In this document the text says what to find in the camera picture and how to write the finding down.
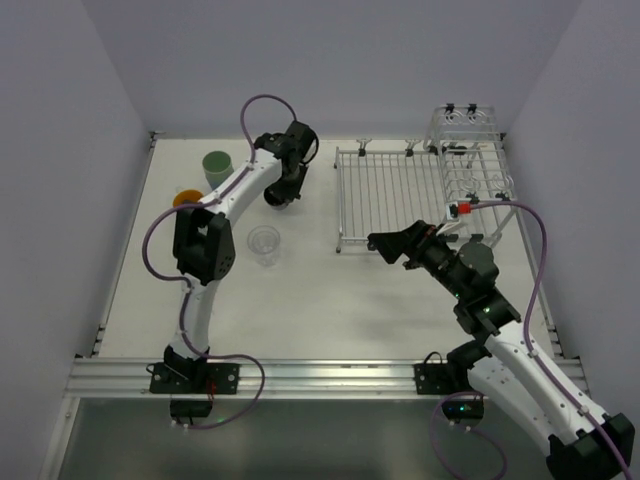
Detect floral patterned mug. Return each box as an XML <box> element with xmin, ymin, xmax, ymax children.
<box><xmin>172</xmin><ymin>189</ymin><xmax>203</xmax><ymax>207</ymax></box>

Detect clear glass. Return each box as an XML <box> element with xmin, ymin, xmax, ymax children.
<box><xmin>247</xmin><ymin>225</ymin><xmax>281</xmax><ymax>267</ymax></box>

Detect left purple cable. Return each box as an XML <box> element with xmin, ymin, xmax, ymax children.
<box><xmin>142</xmin><ymin>93</ymin><xmax>299</xmax><ymax>351</ymax></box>

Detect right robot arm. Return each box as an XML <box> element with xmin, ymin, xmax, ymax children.
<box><xmin>367</xmin><ymin>221</ymin><xmax>635</xmax><ymax>479</ymax></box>

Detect green plastic cup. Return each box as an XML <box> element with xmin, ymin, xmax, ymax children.
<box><xmin>202</xmin><ymin>150</ymin><xmax>234</xmax><ymax>190</ymax></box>

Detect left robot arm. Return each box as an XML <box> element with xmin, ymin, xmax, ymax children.
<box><xmin>150</xmin><ymin>120</ymin><xmax>318</xmax><ymax>394</ymax></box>

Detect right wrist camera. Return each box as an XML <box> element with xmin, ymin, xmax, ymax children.
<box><xmin>436</xmin><ymin>201</ymin><xmax>472</xmax><ymax>235</ymax></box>

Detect aluminium mounting rail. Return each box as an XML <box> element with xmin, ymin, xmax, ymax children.
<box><xmin>64</xmin><ymin>355</ymin><xmax>586</xmax><ymax>401</ymax></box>

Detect metal dish rack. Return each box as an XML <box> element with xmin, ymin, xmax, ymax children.
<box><xmin>334</xmin><ymin>103</ymin><xmax>515</xmax><ymax>251</ymax></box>

